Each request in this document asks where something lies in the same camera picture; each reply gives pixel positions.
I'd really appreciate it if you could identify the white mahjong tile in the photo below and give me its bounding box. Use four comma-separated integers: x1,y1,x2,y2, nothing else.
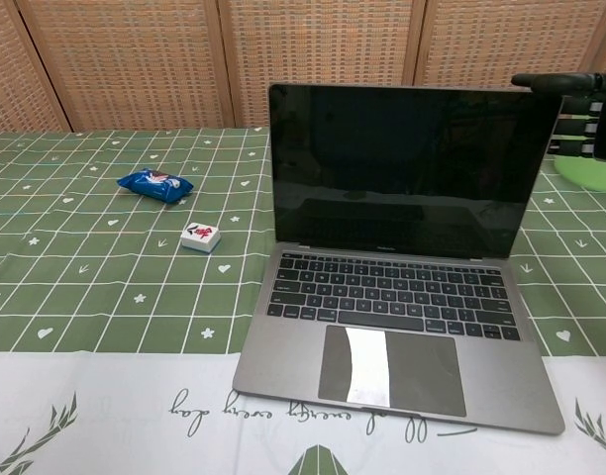
179,222,221,252

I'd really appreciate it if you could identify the blue snack packet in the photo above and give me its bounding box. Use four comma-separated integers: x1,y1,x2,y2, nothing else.
117,168,194,204

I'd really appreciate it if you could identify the woven folding screen panel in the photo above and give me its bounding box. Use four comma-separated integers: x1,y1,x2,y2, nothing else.
217,0,429,129
411,0,606,125
15,0,236,133
0,0,72,140

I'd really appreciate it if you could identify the green plastic bucket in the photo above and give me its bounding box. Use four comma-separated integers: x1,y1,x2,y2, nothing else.
553,153,606,192

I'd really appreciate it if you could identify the grey laptop computer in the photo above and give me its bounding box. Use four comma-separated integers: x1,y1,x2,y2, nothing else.
232,82,566,436

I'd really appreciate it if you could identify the green checked tablecloth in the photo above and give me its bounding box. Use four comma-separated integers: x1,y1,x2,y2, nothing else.
0,121,606,475

